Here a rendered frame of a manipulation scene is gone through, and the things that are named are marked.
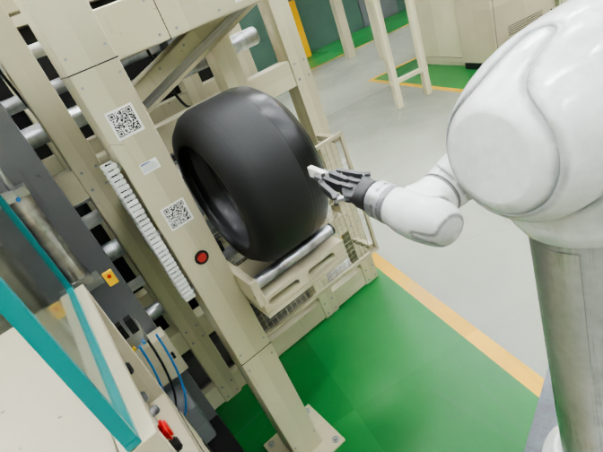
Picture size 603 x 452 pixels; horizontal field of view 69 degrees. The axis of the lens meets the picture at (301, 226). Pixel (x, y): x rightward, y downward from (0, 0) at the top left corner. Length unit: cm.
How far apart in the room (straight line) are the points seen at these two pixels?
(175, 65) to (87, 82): 54
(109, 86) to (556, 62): 107
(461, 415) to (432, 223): 126
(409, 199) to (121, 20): 103
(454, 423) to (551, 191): 173
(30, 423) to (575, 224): 74
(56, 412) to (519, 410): 167
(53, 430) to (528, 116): 69
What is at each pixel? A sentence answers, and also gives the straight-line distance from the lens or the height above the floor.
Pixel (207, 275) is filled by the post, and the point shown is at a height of 99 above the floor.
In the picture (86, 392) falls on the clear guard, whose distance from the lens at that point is 57.
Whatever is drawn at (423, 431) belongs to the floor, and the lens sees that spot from 201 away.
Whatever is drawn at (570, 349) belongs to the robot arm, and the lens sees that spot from 53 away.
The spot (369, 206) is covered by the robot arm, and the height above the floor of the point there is 120.
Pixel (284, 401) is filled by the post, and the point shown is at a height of 34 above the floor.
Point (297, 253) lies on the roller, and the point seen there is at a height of 91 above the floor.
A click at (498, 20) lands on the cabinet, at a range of 564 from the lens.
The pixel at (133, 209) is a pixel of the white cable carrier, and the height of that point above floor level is 129.
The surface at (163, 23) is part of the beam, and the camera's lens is 158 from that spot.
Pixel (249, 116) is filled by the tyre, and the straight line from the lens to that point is 129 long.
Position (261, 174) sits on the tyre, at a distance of 121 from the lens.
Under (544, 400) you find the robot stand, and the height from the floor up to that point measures 65.
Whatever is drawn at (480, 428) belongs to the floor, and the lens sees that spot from 200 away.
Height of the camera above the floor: 168
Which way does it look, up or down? 28 degrees down
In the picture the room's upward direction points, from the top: 22 degrees counter-clockwise
